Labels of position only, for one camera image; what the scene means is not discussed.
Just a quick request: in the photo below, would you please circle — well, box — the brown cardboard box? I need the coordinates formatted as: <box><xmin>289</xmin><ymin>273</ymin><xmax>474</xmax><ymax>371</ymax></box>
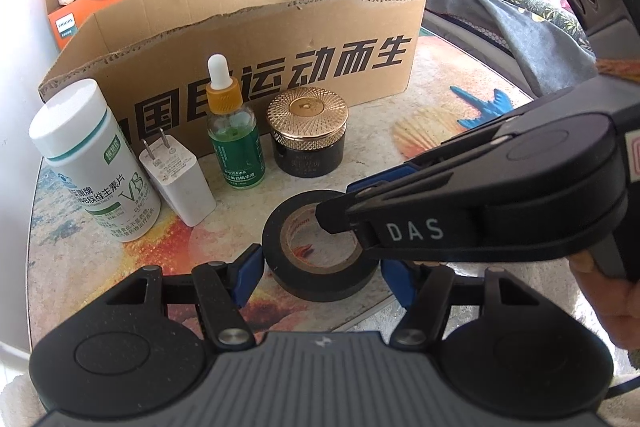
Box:
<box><xmin>37</xmin><ymin>0</ymin><xmax>429</xmax><ymax>158</ymax></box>

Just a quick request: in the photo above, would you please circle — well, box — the beach print table mat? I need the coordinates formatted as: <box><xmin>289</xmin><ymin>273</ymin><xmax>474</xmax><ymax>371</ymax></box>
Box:
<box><xmin>27</xmin><ymin>32</ymin><xmax>551</xmax><ymax>348</ymax></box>

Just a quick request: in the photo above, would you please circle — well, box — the white pill bottle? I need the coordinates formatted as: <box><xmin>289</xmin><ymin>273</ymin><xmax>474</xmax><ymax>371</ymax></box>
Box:
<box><xmin>28</xmin><ymin>78</ymin><xmax>162</xmax><ymax>244</ymax></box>

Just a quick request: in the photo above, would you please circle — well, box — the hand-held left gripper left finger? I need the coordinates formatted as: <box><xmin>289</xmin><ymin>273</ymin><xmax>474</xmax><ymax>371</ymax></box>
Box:
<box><xmin>102</xmin><ymin>243</ymin><xmax>264</xmax><ymax>353</ymax></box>

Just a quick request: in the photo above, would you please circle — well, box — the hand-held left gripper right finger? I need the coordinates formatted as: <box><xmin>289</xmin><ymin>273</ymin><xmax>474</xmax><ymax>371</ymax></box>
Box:
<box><xmin>381</xmin><ymin>258</ymin><xmax>531</xmax><ymax>350</ymax></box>

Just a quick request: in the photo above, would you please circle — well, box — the white charger plug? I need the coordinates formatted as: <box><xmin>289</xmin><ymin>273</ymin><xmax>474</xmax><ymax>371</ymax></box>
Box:
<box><xmin>138</xmin><ymin>127</ymin><xmax>217</xmax><ymax>228</ymax></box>

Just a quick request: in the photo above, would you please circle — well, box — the green dropper bottle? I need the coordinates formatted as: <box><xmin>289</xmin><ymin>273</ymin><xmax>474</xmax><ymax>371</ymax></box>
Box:
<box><xmin>206</xmin><ymin>53</ymin><xmax>266</xmax><ymax>190</ymax></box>

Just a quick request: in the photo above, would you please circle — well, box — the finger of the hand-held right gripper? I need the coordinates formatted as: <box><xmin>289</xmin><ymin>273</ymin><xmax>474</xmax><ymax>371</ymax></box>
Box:
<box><xmin>344</xmin><ymin>107</ymin><xmax>521</xmax><ymax>206</ymax></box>
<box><xmin>314</xmin><ymin>194</ymin><xmax>483</xmax><ymax>264</ymax></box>

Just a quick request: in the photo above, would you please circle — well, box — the gold lid cream jar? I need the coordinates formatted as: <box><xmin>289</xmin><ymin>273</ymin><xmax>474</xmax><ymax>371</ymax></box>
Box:
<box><xmin>266</xmin><ymin>88</ymin><xmax>351</xmax><ymax>179</ymax></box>

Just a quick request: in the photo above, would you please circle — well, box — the black tape roll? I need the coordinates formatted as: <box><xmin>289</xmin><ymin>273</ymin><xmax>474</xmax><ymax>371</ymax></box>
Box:
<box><xmin>261</xmin><ymin>189</ymin><xmax>383</xmax><ymax>303</ymax></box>

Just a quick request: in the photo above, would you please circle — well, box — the person's right hand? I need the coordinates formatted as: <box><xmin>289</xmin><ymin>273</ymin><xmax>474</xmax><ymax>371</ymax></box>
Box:
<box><xmin>570</xmin><ymin>252</ymin><xmax>640</xmax><ymax>373</ymax></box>

